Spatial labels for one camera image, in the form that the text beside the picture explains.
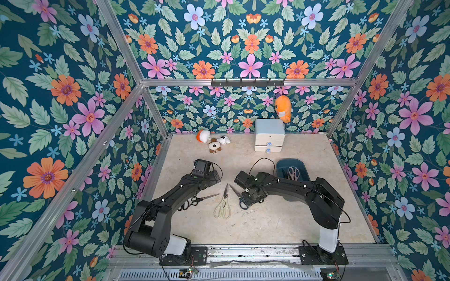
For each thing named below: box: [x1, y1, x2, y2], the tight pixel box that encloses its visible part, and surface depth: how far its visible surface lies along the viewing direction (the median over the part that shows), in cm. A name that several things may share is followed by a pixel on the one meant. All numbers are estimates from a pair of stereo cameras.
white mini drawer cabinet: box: [254, 118, 286, 154], surface depth 107 cm
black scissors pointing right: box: [189, 193, 220, 207], surface depth 92 cm
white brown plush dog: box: [208, 135, 231, 154], surface depth 113 cm
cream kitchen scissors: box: [213, 183, 232, 220], surface depth 89 cm
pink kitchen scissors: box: [288, 166, 300, 181], surface depth 100 cm
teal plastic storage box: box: [275, 158, 312, 182], surface depth 101 cm
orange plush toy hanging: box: [274, 94, 292, 124], surface depth 99 cm
